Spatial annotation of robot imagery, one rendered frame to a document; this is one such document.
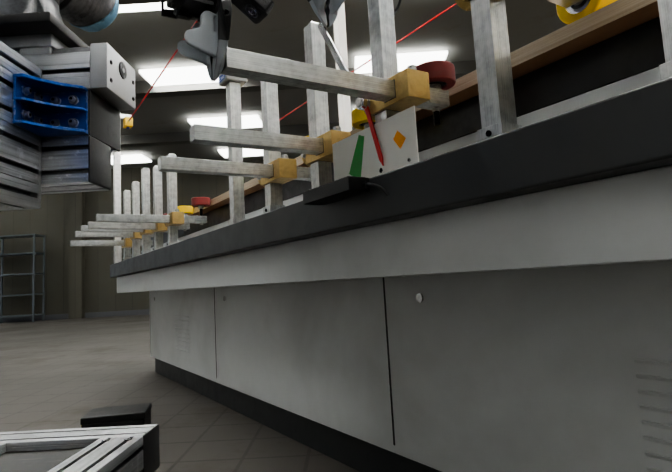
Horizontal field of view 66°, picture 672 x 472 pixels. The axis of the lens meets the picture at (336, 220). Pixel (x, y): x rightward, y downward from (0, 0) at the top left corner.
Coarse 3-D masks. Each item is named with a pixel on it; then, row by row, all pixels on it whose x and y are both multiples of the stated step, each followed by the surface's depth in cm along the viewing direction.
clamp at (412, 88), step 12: (408, 72) 89; (420, 72) 90; (396, 84) 91; (408, 84) 88; (420, 84) 90; (396, 96) 91; (408, 96) 88; (420, 96) 89; (372, 108) 97; (384, 108) 94; (396, 108) 94
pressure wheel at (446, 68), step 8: (424, 64) 95; (432, 64) 95; (440, 64) 95; (448, 64) 95; (432, 72) 95; (440, 72) 95; (448, 72) 95; (432, 80) 95; (440, 80) 96; (448, 80) 96; (440, 88) 97; (448, 88) 100
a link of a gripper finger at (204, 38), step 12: (204, 12) 73; (204, 24) 73; (216, 24) 73; (192, 36) 72; (204, 36) 73; (216, 36) 73; (204, 48) 73; (216, 48) 73; (216, 60) 74; (216, 72) 74
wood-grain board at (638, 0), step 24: (624, 0) 75; (648, 0) 72; (576, 24) 81; (600, 24) 78; (624, 24) 78; (528, 48) 89; (552, 48) 85; (576, 48) 85; (528, 72) 94; (456, 96) 105
